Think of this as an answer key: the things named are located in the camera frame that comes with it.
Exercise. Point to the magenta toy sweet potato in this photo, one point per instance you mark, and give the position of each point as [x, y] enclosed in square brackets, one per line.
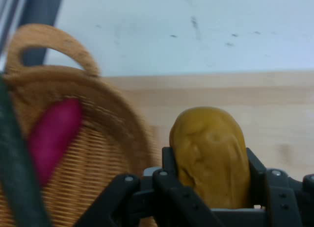
[54, 138]

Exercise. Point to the yellow-brown toy potato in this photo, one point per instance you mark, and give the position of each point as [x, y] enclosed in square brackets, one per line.
[211, 153]

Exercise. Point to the dark green toy cucumber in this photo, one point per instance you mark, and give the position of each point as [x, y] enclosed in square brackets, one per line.
[17, 168]

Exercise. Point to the wooden cutting board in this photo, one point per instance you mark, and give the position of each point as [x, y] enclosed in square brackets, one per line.
[245, 102]

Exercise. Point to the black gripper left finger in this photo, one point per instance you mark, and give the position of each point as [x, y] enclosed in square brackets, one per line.
[171, 195]

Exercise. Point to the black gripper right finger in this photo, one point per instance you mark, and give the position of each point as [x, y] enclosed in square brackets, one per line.
[282, 195]

